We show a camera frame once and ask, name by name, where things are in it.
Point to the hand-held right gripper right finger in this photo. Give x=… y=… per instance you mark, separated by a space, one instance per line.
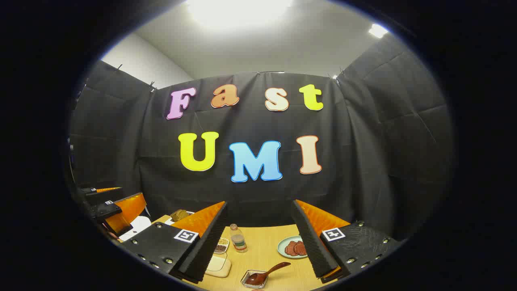
x=309 y=238

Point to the white rice cooker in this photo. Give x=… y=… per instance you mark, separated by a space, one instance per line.
x=139 y=226

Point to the clear plastic bottle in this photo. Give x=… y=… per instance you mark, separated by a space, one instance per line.
x=238 y=240

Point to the large ceiling light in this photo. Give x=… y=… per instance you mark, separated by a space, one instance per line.
x=238 y=12

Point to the small ceiling light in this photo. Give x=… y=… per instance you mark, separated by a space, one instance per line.
x=377 y=30

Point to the white toaster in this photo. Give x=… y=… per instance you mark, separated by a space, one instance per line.
x=167 y=221

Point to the brown bread slice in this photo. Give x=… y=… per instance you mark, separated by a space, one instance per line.
x=175 y=215
x=184 y=214

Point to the pale green plate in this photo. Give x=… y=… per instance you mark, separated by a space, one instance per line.
x=281 y=250

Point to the cream rice tray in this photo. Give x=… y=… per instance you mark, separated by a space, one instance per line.
x=218 y=267

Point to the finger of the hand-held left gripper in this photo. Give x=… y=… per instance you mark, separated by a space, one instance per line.
x=129 y=208
x=103 y=190

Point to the divided dish of grains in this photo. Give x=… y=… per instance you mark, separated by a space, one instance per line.
x=221 y=245

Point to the brown wooden spoon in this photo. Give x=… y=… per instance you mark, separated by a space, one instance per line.
x=262 y=277

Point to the black backdrop cloth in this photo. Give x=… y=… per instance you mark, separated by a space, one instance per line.
x=363 y=161

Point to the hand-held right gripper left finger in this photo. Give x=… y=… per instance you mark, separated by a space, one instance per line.
x=210 y=238

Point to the red meat slice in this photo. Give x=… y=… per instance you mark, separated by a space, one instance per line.
x=290 y=248
x=301 y=247

